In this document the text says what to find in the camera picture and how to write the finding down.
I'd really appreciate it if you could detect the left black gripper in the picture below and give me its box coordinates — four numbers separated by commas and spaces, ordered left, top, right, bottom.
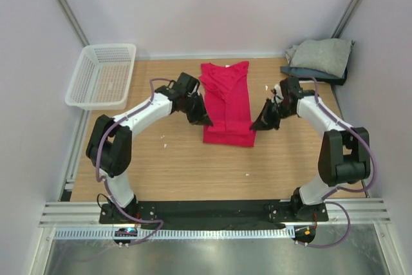
182, 93, 213, 127

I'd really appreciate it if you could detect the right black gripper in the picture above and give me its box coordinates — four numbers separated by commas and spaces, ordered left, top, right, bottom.
250, 99, 294, 132

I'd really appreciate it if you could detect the red t-shirt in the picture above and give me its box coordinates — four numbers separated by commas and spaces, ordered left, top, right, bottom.
200, 61, 256, 147

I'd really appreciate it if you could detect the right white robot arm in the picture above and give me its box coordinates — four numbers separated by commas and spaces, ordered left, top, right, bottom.
250, 77, 371, 221

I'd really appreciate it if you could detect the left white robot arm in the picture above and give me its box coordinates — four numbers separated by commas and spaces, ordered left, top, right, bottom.
86, 73, 212, 223

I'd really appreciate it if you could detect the dark blue folded t-shirt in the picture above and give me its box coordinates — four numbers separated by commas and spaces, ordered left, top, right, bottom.
280, 66, 348, 86

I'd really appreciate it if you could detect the grey folded t-shirt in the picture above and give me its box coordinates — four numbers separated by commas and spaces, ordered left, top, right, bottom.
285, 39, 355, 77

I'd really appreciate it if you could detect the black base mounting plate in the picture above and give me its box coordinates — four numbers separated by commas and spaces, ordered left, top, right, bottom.
99, 200, 329, 229

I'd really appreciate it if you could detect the white plastic basket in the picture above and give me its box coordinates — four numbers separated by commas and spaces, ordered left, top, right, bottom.
65, 43, 136, 111

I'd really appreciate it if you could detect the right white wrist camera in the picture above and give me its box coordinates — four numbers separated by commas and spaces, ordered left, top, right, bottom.
271, 84, 284, 101

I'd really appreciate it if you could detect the aluminium frame rail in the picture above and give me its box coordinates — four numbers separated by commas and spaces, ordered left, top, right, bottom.
39, 198, 391, 231

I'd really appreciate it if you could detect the white slotted cable duct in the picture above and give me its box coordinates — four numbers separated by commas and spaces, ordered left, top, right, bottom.
54, 226, 295, 240

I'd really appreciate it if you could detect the left aluminium corner post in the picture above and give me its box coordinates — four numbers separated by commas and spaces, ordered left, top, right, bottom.
56, 0, 89, 46

